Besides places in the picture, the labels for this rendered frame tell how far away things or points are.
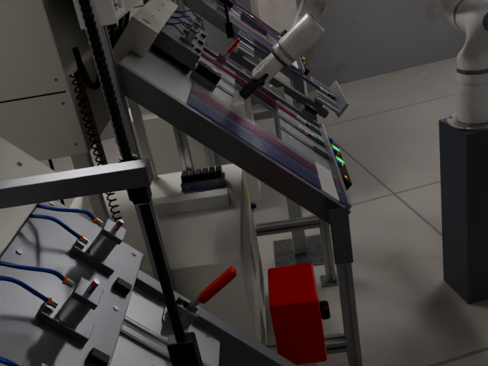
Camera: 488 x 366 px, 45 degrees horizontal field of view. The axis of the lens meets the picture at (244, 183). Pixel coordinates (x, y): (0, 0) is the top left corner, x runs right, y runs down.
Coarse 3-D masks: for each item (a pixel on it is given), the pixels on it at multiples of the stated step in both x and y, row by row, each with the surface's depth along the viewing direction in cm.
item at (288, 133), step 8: (280, 112) 203; (280, 120) 194; (296, 120) 207; (304, 120) 215; (280, 128) 186; (288, 128) 192; (296, 128) 197; (304, 128) 205; (312, 128) 209; (280, 136) 181; (288, 136) 184; (296, 136) 189; (304, 136) 196; (296, 144) 183; (304, 144) 188; (312, 144) 194; (320, 144) 200; (304, 152) 180; (312, 152) 186; (320, 152) 189; (320, 160) 184; (328, 168) 182
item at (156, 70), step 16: (128, 64) 147; (144, 64) 155; (160, 64) 164; (208, 64) 196; (160, 80) 153; (176, 80) 161; (192, 80) 170; (224, 80) 190; (176, 96) 150; (224, 96) 177
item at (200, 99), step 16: (192, 96) 154; (208, 96) 163; (208, 112) 152; (224, 112) 160; (224, 128) 151; (240, 128) 157; (256, 128) 166; (256, 144) 155; (272, 144) 163; (288, 144) 173; (288, 160) 160; (304, 160) 169; (304, 176) 157; (320, 176) 166; (336, 192) 163
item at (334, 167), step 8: (320, 128) 215; (320, 136) 210; (328, 144) 198; (328, 152) 193; (328, 160) 189; (336, 168) 179; (336, 176) 176; (344, 184) 170; (344, 192) 164; (344, 200) 161
